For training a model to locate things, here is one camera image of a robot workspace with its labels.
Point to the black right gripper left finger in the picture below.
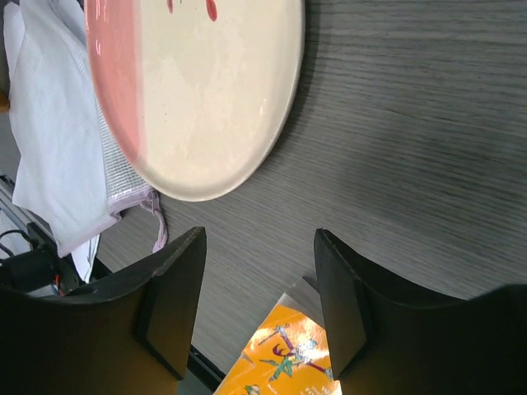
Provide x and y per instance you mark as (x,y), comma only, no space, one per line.
(127,333)

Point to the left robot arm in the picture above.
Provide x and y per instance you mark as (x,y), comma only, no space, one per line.
(38,267)

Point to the orange paperback book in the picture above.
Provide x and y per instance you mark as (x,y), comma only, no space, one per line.
(288,354)

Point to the pink and cream plate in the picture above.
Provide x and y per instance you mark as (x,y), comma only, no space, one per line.
(196,93)

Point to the clear zip pouch purple trim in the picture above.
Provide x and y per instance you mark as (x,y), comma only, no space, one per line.
(72,173)

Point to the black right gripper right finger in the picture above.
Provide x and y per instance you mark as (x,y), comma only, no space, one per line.
(388,335)

